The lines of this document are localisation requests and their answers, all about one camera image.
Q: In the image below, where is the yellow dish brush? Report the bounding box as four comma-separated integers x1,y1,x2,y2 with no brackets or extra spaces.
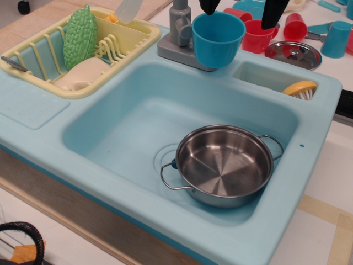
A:
283,81,318,100

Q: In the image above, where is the blue plastic cup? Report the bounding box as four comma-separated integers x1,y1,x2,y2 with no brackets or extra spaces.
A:
320,21,352,59
192,12,246,68

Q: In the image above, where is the stainless steel pot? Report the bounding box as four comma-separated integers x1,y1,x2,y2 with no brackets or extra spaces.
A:
170,125,284,209

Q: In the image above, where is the red plastic cup lying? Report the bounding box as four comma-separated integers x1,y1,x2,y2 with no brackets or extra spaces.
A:
283,13,308,41

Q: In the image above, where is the black caster wheel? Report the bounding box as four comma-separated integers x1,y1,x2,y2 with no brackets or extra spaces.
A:
17,0,30,15

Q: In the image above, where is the yellow dish rack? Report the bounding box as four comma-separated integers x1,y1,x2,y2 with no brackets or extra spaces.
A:
1,7,161,99

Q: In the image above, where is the white plastic knife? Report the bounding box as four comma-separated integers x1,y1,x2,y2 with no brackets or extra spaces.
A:
114,0,142,24

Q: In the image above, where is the grey toy faucet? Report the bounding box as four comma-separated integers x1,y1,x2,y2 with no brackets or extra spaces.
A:
157,0,215,72

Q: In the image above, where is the cream plastic bread toy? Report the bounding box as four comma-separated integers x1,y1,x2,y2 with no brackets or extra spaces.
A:
53,57,110,91

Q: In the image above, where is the teal plastic plate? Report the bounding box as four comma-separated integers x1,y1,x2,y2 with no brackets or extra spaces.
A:
233,0,265,13

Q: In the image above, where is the black braided cable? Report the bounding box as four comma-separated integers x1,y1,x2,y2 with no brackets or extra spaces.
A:
0,221,45,265

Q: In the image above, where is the orange cloth piece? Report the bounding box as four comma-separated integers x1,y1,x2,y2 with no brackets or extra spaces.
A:
10,245,37,264

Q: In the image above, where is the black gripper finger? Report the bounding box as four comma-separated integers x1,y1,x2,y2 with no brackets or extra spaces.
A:
261,0,289,30
199,0,220,15

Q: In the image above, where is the green bitter melon toy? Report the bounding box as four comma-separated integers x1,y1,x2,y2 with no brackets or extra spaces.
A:
63,4,98,71

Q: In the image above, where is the red plastic cup front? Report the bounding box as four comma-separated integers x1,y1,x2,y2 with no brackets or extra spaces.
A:
242,19,279,54

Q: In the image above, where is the orange toy piece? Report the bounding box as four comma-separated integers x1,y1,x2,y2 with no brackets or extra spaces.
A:
104,13,118,23

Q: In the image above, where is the red cup behind blue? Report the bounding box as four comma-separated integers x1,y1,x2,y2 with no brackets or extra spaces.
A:
224,8,253,23

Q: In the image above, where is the grey metal spoon handle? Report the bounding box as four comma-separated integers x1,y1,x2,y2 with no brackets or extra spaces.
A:
1,56,32,74

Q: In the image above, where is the black clamp at right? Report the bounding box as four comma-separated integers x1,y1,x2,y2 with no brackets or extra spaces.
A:
335,89,353,119

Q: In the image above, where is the steel pot lid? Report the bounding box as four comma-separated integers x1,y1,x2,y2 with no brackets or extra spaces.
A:
265,41,322,70

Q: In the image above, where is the teal plastic utensil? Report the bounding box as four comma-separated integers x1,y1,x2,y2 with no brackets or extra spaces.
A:
308,22,332,34

